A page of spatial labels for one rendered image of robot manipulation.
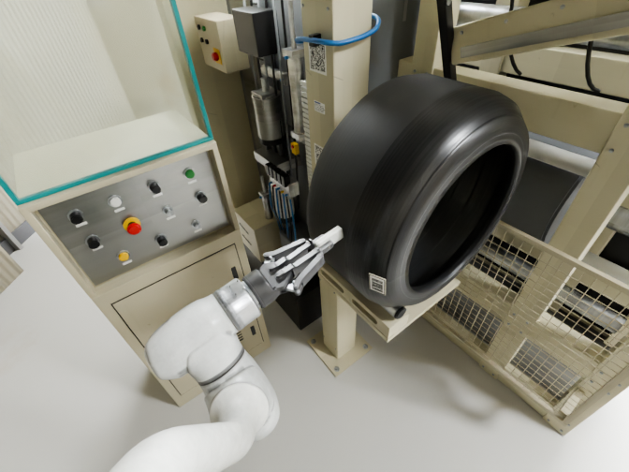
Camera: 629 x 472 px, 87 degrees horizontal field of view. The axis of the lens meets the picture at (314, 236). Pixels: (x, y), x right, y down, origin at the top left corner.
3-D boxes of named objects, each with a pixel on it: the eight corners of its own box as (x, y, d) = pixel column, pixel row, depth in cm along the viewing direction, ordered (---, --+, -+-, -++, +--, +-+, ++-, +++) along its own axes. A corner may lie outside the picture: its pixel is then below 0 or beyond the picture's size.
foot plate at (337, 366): (306, 342, 193) (306, 339, 191) (342, 317, 204) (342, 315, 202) (336, 377, 176) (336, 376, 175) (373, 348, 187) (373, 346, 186)
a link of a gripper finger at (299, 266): (273, 272, 66) (276, 277, 65) (317, 243, 70) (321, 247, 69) (278, 284, 69) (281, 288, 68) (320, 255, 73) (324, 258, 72)
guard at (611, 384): (390, 286, 182) (407, 176, 135) (392, 284, 183) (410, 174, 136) (564, 427, 127) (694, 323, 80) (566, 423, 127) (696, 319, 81)
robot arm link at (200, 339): (208, 287, 68) (242, 336, 71) (137, 333, 63) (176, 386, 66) (212, 294, 58) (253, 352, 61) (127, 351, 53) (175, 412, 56)
